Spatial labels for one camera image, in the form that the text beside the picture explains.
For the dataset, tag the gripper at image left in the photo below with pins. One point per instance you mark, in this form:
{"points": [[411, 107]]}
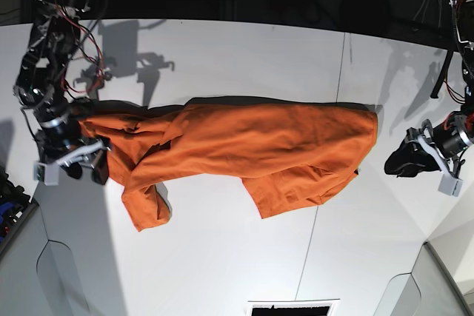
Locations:
{"points": [[61, 141]]}

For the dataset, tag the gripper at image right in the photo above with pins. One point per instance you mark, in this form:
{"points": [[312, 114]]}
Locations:
{"points": [[446, 142]]}

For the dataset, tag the orange t-shirt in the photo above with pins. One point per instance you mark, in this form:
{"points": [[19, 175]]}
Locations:
{"points": [[288, 156]]}

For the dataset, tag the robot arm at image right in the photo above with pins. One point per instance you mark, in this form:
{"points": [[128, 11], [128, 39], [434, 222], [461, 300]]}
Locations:
{"points": [[462, 23]]}

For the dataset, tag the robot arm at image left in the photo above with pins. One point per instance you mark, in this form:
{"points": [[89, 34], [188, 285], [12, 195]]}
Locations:
{"points": [[71, 72]]}

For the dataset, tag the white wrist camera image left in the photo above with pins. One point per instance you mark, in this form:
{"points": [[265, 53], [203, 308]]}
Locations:
{"points": [[48, 174]]}

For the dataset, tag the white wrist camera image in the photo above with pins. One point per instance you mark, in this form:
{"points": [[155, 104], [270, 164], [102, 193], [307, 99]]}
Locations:
{"points": [[450, 185], [48, 174]]}

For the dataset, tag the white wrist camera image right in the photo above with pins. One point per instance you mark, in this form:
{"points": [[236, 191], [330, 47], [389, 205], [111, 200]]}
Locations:
{"points": [[450, 185]]}

